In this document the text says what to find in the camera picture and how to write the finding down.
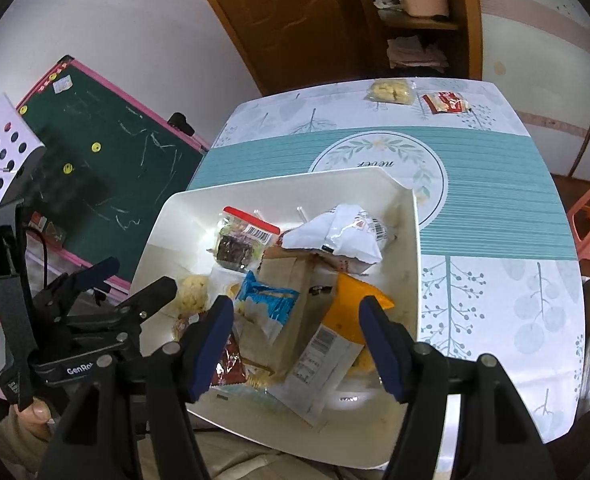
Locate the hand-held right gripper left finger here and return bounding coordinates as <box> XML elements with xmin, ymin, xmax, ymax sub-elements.
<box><xmin>37</xmin><ymin>295</ymin><xmax>236</xmax><ymax>480</ymax></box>

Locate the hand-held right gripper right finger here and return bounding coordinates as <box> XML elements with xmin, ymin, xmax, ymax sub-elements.
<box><xmin>357</xmin><ymin>295</ymin><xmax>561</xmax><ymax>480</ymax></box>

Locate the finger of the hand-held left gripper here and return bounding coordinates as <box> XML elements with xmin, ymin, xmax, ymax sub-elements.
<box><xmin>65</xmin><ymin>276</ymin><xmax>178</xmax><ymax>339</ymax></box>
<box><xmin>37</xmin><ymin>257</ymin><xmax>120</xmax><ymax>311</ymax></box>

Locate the orange and white snack packet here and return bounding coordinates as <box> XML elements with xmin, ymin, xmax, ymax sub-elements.
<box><xmin>267</xmin><ymin>272</ymin><xmax>396</xmax><ymax>428</ymax></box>

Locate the white plastic tray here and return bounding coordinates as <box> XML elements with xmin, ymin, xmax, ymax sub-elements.
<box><xmin>129</xmin><ymin>166</ymin><xmax>422</xmax><ymax>472</ymax></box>

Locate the person's left hand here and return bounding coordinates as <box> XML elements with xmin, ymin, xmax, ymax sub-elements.
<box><xmin>7</xmin><ymin>395</ymin><xmax>58</xmax><ymax>441</ymax></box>

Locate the dark red snack packet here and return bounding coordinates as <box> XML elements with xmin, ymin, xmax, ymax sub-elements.
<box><xmin>210</xmin><ymin>332</ymin><xmax>248</xmax><ymax>387</ymax></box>

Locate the clear packet of yellow puffs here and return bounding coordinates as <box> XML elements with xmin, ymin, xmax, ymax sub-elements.
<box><xmin>172</xmin><ymin>272</ymin><xmax>213</xmax><ymax>318</ymax></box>

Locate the small red patterned box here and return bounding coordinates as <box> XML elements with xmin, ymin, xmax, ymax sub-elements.
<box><xmin>29</xmin><ymin>212</ymin><xmax>68</xmax><ymax>246</ymax></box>

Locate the blue snack packet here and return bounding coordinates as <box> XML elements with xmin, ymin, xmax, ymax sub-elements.
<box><xmin>232</xmin><ymin>270</ymin><xmax>301</xmax><ymax>346</ymax></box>

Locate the tan snack packet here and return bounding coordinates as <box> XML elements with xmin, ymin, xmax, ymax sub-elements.
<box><xmin>257</xmin><ymin>247</ymin><xmax>346</xmax><ymax>378</ymax></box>

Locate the red-topped clear packet dark snack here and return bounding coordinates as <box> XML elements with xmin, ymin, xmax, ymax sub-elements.
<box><xmin>214</xmin><ymin>206</ymin><xmax>281</xmax><ymax>271</ymax></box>

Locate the white crumpled snack packet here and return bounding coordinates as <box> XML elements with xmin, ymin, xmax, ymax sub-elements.
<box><xmin>280</xmin><ymin>204</ymin><xmax>396</xmax><ymax>276</ymax></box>

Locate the person's beige clothing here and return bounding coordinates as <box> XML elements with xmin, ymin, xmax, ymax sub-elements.
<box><xmin>0</xmin><ymin>410</ymin><xmax>391</xmax><ymax>480</ymax></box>

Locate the black easel knob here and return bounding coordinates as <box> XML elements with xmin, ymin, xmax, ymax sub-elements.
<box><xmin>167</xmin><ymin>112</ymin><xmax>196</xmax><ymax>136</ymax></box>

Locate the white board with coloured dots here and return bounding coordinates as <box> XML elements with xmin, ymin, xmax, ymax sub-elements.
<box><xmin>0</xmin><ymin>92</ymin><xmax>48</xmax><ymax>221</ymax></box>

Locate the printed teal and white tablecloth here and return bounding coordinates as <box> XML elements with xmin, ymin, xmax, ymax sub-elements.
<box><xmin>185</xmin><ymin>77</ymin><xmax>588</xmax><ymax>461</ymax></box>

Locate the red and white snack packet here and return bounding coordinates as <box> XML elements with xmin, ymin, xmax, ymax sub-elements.
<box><xmin>421</xmin><ymin>91</ymin><xmax>473</xmax><ymax>116</ymax></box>

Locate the clear packet of yellow biscuits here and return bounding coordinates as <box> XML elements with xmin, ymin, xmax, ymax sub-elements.
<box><xmin>365</xmin><ymin>78</ymin><xmax>418</xmax><ymax>106</ymax></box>

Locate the stack of papers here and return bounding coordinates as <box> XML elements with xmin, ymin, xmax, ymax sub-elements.
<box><xmin>386</xmin><ymin>35</ymin><xmax>450</xmax><ymax>71</ymax></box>

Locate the brown wooden door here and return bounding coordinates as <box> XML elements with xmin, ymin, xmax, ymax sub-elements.
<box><xmin>182</xmin><ymin>0</ymin><xmax>376</xmax><ymax>96</ymax></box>

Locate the white wardrobe with pink stripe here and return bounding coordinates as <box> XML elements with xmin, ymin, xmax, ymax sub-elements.
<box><xmin>480</xmin><ymin>0</ymin><xmax>590</xmax><ymax>181</ymax></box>

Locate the brown wooden shelf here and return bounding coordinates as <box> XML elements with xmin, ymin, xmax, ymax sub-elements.
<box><xmin>347</xmin><ymin>0</ymin><xmax>483</xmax><ymax>81</ymax></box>

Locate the black cable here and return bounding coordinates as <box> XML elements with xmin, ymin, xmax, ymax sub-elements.
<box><xmin>25</xmin><ymin>227</ymin><xmax>50</xmax><ymax>286</ymax></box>

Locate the green chalkboard with pink frame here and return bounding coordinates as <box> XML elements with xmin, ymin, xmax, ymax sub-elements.
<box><xmin>15</xmin><ymin>55</ymin><xmax>211</xmax><ymax>291</ymax></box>

